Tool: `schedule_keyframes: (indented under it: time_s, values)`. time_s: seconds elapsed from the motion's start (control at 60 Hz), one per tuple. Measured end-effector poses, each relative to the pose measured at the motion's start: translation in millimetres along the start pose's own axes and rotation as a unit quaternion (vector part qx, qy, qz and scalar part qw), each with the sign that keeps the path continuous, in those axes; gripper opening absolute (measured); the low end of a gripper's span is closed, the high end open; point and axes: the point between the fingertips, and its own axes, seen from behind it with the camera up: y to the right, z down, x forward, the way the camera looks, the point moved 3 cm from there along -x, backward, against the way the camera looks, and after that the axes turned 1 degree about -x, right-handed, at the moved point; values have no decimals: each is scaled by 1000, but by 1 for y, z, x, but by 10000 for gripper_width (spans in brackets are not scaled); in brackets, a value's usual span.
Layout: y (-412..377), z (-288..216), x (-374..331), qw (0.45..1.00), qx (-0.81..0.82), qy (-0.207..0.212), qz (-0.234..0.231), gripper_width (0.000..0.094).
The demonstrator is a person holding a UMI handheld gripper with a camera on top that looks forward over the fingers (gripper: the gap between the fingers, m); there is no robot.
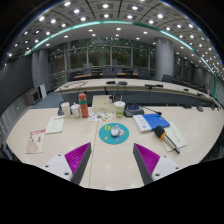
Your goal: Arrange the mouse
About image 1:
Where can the ceiling lights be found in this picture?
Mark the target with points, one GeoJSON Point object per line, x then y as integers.
{"type": "Point", "coordinates": [118, 29]}

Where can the white cardboard box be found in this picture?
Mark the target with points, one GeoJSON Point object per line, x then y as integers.
{"type": "Point", "coordinates": [101, 104]}

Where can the black desk microphone units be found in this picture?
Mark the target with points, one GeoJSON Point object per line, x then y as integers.
{"type": "Point", "coordinates": [122, 83]}

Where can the paper cup with straw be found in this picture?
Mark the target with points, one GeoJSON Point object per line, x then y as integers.
{"type": "Point", "coordinates": [119, 109]}

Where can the colourful sticker sheet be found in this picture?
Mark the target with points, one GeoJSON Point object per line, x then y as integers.
{"type": "Point", "coordinates": [98, 117]}

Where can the grey box cabinet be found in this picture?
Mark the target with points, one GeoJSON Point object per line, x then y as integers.
{"type": "Point", "coordinates": [33, 96]}

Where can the white cup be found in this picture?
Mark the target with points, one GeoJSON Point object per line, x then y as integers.
{"type": "Point", "coordinates": [66, 110]}
{"type": "Point", "coordinates": [76, 111]}

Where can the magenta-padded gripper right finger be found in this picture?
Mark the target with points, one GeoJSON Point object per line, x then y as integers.
{"type": "Point", "coordinates": [165, 166]}

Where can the red drink bottle green band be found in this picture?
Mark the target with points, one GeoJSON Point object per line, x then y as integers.
{"type": "Point", "coordinates": [83, 106]}

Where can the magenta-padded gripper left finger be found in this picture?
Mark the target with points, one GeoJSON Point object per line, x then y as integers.
{"type": "Point", "coordinates": [60, 166]}

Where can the red and white leaflet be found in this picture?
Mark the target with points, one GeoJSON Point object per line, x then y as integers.
{"type": "Point", "coordinates": [36, 141]}

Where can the round teal cartoon mouse pad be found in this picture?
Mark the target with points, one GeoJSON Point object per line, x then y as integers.
{"type": "Point", "coordinates": [105, 136]}

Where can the silver grey computer mouse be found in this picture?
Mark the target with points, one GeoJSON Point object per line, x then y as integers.
{"type": "Point", "coordinates": [115, 131]}

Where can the white board panel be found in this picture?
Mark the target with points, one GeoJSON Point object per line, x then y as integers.
{"type": "Point", "coordinates": [43, 90]}

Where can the black gooseneck conference microphone unit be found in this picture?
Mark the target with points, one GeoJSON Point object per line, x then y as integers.
{"type": "Point", "coordinates": [132, 110]}

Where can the blue and white book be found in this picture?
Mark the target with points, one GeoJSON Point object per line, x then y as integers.
{"type": "Point", "coordinates": [151, 120]}

